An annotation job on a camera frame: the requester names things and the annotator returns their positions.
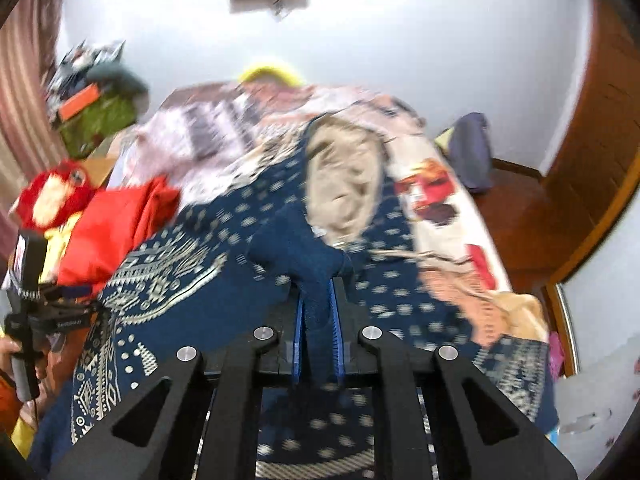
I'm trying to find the red plush toy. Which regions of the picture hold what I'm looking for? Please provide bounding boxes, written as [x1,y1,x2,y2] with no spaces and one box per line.
[13,160,98,232]

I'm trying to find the brown wooden door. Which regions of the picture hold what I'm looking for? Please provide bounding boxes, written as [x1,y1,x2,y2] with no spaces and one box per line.
[541,0,640,241]

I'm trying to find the striped pink curtain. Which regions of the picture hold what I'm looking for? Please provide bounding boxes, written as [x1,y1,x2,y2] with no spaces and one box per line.
[1,0,67,263]

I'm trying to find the white sliding wardrobe door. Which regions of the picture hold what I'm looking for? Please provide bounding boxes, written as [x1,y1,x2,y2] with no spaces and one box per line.
[546,158,640,376]

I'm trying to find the red folded garment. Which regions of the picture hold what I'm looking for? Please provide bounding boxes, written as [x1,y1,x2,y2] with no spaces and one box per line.
[56,177,180,295]

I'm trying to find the printed patchwork bed sheet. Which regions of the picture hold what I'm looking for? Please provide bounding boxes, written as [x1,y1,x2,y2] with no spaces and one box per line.
[110,82,549,347]

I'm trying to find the pink small item on floor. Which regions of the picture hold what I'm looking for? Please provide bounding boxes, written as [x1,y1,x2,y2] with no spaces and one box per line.
[548,332,565,380]

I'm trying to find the white hard suitcase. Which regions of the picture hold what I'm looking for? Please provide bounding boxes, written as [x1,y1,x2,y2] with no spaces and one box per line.
[554,336,639,479]

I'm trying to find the orange box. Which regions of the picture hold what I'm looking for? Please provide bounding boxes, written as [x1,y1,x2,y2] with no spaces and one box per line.
[58,84,101,122]

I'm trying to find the grey green pillow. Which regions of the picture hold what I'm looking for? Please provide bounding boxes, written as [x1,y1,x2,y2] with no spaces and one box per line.
[86,62,150,110]

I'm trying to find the yellow garment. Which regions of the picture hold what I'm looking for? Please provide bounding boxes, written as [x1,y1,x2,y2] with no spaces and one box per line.
[39,211,82,284]

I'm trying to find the navy patterned hooded garment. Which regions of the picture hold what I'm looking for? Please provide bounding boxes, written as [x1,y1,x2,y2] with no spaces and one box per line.
[29,112,559,480]

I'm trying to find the yellow curved bed headboard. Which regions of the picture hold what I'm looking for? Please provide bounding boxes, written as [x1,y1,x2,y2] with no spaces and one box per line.
[238,65,303,88]

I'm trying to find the purple grey backpack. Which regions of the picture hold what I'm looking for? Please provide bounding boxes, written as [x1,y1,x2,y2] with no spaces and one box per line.
[447,112,492,194]

